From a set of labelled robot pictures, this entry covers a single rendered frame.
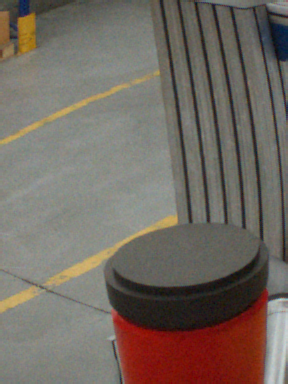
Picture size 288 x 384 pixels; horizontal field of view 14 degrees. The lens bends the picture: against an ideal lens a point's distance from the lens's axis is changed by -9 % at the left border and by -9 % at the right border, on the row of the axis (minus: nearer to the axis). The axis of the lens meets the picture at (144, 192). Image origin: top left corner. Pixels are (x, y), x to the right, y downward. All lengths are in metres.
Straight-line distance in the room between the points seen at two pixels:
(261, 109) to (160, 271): 1.80
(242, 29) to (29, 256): 4.10
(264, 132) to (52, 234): 4.21
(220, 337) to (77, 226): 6.02
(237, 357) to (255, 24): 1.77
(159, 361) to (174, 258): 0.03
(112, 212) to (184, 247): 6.12
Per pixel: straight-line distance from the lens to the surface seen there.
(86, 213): 6.51
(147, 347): 0.36
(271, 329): 1.84
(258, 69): 2.13
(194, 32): 2.19
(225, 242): 0.37
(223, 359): 0.36
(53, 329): 5.32
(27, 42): 10.16
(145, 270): 0.36
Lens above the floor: 2.49
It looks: 22 degrees down
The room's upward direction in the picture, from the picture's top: 7 degrees counter-clockwise
